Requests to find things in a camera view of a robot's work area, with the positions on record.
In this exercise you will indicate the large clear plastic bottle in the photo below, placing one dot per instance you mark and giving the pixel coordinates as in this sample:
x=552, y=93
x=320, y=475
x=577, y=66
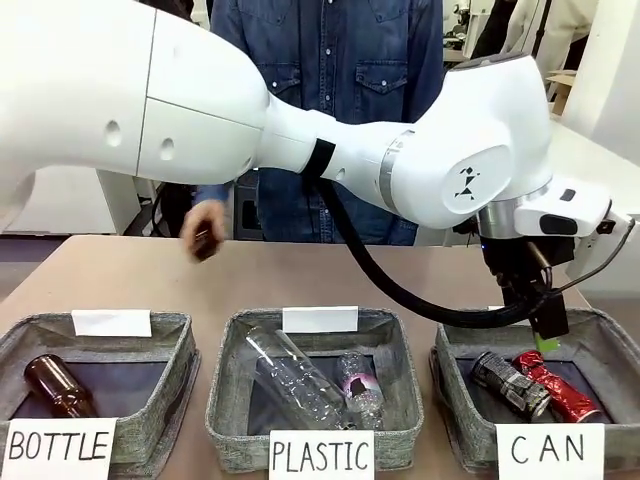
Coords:
x=295, y=380

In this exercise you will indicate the folded cardboard box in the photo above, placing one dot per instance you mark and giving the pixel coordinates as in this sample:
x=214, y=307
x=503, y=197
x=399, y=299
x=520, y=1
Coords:
x=562, y=90

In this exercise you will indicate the grey fabric basket plastic label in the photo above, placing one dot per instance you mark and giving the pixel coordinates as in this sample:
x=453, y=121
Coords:
x=230, y=380

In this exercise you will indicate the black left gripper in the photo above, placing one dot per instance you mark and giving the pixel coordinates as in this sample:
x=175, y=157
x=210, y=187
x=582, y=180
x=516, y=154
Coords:
x=520, y=265

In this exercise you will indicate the white paper label CAN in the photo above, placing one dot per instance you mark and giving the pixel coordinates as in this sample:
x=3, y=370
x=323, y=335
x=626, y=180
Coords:
x=550, y=450

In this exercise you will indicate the person right forearm denim sleeve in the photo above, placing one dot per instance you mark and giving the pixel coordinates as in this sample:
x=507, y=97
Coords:
x=212, y=195

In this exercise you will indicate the small blue-capped water bottle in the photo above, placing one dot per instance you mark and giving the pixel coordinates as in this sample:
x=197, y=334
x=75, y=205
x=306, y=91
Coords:
x=357, y=385

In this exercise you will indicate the black bag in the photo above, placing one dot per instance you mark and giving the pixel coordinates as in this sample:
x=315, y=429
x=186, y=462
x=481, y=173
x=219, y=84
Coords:
x=172, y=210

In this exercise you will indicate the blank white card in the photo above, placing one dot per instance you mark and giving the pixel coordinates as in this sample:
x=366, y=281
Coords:
x=112, y=322
x=320, y=320

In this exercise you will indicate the black bin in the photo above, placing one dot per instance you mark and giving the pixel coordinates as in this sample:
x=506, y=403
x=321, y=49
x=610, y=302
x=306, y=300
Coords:
x=248, y=210

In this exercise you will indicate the bystander in white clothes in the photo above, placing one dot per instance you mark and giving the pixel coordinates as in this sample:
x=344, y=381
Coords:
x=555, y=25

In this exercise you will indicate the brown glass bottle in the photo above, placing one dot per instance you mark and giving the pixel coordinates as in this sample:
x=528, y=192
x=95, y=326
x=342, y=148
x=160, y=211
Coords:
x=207, y=245
x=60, y=390

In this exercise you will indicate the white paper label PLASTIC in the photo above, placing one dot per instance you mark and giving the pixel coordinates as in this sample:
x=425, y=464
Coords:
x=320, y=455

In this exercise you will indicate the crushed red can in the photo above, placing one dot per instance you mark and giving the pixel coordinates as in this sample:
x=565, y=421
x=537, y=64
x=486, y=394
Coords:
x=565, y=395

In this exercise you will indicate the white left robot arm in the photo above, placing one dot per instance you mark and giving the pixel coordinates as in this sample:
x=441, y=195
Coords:
x=200, y=100

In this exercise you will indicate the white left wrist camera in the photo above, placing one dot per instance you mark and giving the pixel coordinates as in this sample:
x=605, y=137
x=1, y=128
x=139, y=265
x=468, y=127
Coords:
x=620, y=220

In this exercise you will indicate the person right hand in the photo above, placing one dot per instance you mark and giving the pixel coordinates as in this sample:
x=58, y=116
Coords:
x=200, y=220

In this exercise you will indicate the person torso denim shirt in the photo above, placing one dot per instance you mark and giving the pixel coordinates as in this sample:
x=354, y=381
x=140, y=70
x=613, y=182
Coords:
x=340, y=60

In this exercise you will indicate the bystander in black clothes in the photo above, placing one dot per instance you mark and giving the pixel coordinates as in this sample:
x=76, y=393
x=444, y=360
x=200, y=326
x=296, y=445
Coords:
x=492, y=25

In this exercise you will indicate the crushed black silver can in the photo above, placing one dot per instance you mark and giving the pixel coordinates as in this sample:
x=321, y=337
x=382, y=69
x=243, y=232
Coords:
x=505, y=380

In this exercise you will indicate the grey fabric basket can label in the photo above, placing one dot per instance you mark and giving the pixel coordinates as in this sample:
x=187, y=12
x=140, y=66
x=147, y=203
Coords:
x=450, y=360

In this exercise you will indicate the grey fabric basket bottle label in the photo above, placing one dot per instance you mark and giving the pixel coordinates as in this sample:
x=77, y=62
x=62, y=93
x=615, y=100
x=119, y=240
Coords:
x=170, y=360

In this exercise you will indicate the white side table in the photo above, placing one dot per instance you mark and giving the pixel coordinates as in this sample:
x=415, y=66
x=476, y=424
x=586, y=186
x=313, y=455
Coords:
x=125, y=200

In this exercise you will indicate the white paper label BOTTLE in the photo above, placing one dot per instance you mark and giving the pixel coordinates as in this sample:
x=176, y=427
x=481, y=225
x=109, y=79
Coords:
x=55, y=445

